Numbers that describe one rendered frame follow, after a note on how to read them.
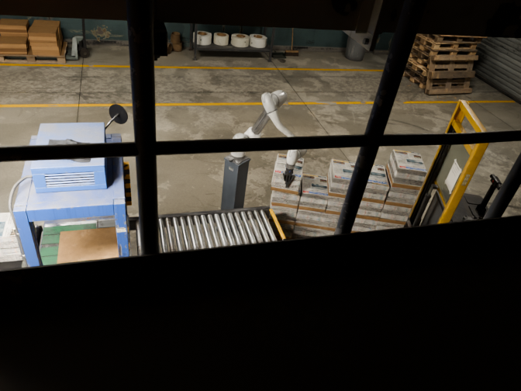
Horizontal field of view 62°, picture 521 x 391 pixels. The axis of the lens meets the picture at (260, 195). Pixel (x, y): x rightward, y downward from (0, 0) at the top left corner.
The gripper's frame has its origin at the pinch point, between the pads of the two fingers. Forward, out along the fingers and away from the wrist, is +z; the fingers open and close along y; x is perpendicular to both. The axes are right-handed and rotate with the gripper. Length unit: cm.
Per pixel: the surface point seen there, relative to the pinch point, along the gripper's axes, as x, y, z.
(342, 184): -9, -56, -4
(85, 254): 118, 157, 16
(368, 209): -9, -91, 23
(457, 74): -589, -362, 52
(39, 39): -422, 469, 54
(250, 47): -609, 92, 70
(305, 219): -9, -29, 49
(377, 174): -26, -92, -11
